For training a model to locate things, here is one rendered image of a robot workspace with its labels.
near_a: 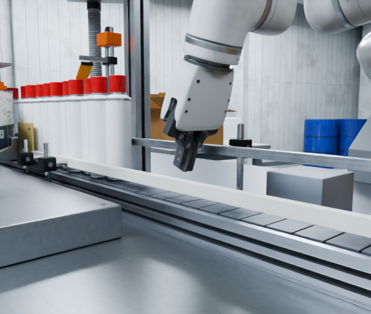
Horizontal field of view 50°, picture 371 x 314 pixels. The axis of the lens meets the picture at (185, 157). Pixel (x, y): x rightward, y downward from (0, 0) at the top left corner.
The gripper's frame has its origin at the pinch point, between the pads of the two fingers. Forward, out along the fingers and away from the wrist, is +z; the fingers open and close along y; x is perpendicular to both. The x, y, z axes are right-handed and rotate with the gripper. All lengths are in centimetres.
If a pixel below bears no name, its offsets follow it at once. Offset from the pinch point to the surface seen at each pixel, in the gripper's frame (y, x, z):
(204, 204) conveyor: 2.1, 8.3, 3.7
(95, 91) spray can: 1.9, -26.9, -2.2
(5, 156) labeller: 7, -59, 27
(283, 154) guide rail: -3.1, 14.8, -7.0
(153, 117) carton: -141, -182, 64
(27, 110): 2, -59, 13
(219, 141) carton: -149, -120, 57
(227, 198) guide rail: 4.4, 13.7, -0.8
